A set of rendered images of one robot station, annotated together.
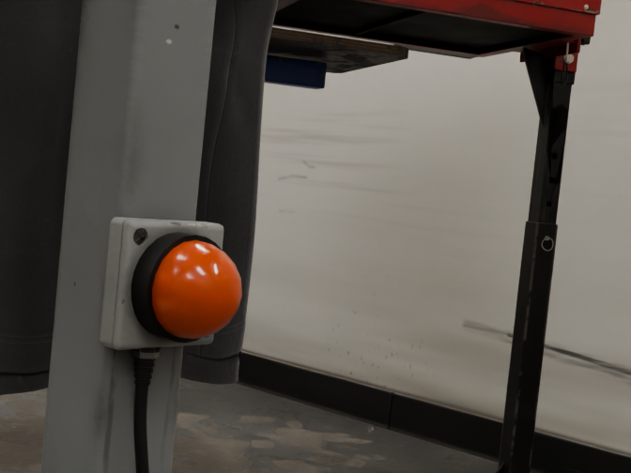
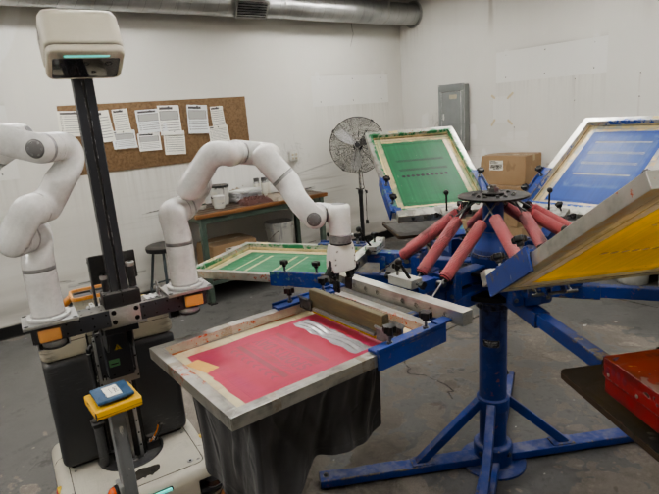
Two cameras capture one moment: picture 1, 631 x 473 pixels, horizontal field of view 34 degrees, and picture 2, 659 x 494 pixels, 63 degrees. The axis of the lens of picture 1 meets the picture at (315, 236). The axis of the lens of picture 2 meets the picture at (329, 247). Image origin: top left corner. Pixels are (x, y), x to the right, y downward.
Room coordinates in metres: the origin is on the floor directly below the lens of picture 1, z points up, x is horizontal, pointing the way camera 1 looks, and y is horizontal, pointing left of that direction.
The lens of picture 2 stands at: (1.34, -1.17, 1.70)
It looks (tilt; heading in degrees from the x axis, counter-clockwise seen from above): 14 degrees down; 101
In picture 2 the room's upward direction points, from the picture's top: 4 degrees counter-clockwise
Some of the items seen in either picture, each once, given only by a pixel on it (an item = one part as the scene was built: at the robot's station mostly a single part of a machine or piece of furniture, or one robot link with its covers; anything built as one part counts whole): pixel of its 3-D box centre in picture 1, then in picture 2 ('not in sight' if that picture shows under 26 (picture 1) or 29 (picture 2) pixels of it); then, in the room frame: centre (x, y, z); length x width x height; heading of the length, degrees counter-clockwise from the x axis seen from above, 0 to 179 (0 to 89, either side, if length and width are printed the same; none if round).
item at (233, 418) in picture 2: not in sight; (296, 342); (0.89, 0.42, 0.97); 0.79 x 0.58 x 0.04; 48
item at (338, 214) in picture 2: not in sight; (328, 218); (0.99, 0.58, 1.35); 0.15 x 0.10 x 0.11; 5
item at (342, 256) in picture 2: not in sight; (341, 255); (1.03, 0.58, 1.22); 0.10 x 0.07 x 0.11; 48
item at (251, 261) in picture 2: not in sight; (307, 246); (0.71, 1.39, 1.05); 1.08 x 0.61 x 0.23; 168
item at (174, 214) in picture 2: not in sight; (177, 221); (0.46, 0.54, 1.37); 0.13 x 0.10 x 0.16; 95
